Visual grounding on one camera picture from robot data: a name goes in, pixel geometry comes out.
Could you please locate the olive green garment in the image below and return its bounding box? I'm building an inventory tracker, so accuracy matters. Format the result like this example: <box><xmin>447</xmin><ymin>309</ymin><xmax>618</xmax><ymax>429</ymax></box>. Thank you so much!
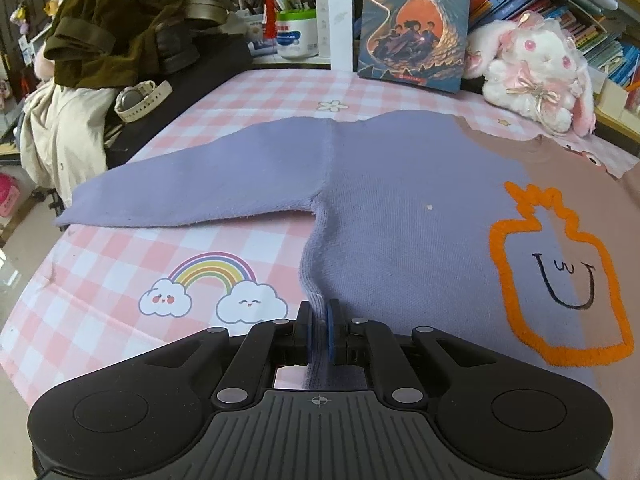
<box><xmin>43</xmin><ymin>0</ymin><xmax>201</xmax><ymax>89</ymax></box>

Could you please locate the round metal tin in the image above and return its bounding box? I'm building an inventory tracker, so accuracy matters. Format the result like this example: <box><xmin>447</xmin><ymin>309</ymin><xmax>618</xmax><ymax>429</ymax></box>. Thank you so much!
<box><xmin>182</xmin><ymin>0</ymin><xmax>226</xmax><ymax>24</ymax></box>

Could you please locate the red bottle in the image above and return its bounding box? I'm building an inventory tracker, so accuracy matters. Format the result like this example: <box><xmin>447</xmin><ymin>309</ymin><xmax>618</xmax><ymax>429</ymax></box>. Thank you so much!
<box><xmin>260</xmin><ymin>0</ymin><xmax>279</xmax><ymax>41</ymax></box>

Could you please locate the pink checked printed blanket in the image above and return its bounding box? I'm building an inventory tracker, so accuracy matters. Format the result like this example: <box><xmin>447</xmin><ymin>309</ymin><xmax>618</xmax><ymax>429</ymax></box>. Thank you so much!
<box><xmin>0</xmin><ymin>67</ymin><xmax>623</xmax><ymax>413</ymax></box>

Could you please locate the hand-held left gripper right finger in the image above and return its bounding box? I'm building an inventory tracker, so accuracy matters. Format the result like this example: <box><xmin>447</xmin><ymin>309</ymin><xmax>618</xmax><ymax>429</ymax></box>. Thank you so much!
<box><xmin>326</xmin><ymin>299</ymin><xmax>482</xmax><ymax>409</ymax></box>

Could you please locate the white jar green lid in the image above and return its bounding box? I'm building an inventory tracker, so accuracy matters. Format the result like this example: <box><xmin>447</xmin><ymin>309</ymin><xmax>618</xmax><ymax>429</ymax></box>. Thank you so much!
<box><xmin>276</xmin><ymin>9</ymin><xmax>319</xmax><ymax>59</ymax></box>

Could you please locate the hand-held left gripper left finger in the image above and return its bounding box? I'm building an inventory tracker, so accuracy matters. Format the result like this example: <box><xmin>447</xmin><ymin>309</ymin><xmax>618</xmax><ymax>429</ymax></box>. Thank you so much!
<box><xmin>165</xmin><ymin>301</ymin><xmax>317</xmax><ymax>409</ymax></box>

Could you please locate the white wristwatch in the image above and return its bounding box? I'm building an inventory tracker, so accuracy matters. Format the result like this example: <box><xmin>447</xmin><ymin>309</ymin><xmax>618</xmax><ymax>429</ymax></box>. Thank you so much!
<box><xmin>113</xmin><ymin>80</ymin><xmax>174</xmax><ymax>124</ymax></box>

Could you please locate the white pink plush bunny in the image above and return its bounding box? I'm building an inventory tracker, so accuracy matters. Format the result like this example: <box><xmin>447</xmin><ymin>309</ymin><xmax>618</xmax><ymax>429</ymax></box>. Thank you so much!
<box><xmin>462</xmin><ymin>12</ymin><xmax>597</xmax><ymax>137</ymax></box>

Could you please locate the cream coat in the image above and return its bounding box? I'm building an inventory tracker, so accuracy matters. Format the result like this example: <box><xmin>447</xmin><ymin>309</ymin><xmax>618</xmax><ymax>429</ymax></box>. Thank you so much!
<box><xmin>20</xmin><ymin>82</ymin><xmax>119</xmax><ymax>207</ymax></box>

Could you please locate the illustrated dark book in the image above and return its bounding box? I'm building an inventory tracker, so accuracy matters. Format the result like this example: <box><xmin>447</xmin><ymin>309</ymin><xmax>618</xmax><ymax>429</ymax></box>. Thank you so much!
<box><xmin>356</xmin><ymin>0</ymin><xmax>474</xmax><ymax>94</ymax></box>

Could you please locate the row of shelf books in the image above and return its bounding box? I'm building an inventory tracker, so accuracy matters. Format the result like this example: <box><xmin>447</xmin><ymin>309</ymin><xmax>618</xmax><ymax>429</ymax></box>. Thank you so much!
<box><xmin>470</xmin><ymin>0</ymin><xmax>640</xmax><ymax>88</ymax></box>

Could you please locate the white shelf post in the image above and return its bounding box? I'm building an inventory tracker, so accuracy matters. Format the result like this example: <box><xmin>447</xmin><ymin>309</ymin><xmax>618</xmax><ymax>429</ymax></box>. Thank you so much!
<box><xmin>326</xmin><ymin>0</ymin><xmax>369</xmax><ymax>72</ymax></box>

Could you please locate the purple and brown sweater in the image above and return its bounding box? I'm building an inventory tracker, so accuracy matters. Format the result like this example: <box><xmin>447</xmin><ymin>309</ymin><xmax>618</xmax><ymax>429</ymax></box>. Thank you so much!
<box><xmin>54</xmin><ymin>109</ymin><xmax>640</xmax><ymax>396</ymax></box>

